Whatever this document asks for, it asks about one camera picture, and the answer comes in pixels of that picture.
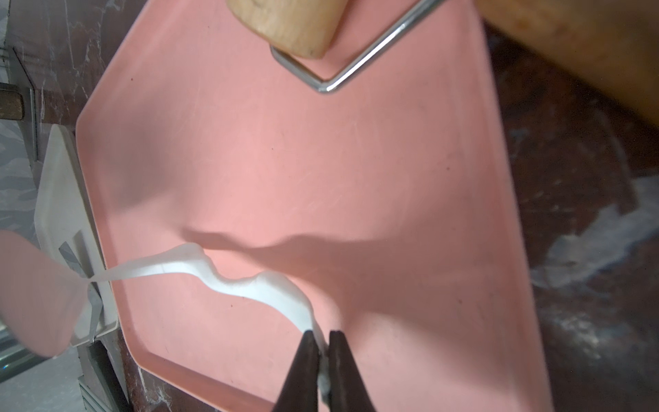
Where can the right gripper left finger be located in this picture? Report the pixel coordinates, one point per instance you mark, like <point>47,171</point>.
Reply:
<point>299,391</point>

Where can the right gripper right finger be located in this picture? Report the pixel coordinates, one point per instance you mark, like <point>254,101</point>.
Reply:
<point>348,391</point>

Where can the white dough scrap strip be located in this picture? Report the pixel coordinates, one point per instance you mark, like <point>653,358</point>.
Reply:
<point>270,288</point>

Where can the wooden dough roller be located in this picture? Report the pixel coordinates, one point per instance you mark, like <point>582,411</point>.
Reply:
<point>611,45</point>

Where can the metal ring cutter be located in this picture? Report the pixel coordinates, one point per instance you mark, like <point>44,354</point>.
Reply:
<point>41,299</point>

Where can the pink rectangular tray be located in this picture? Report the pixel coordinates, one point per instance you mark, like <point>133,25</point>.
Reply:
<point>388,202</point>

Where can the beige rectangular tray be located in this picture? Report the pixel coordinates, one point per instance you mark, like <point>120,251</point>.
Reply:
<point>65,231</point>

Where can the pink cherry blossom tree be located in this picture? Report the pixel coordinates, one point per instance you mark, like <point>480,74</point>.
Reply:
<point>12,105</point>

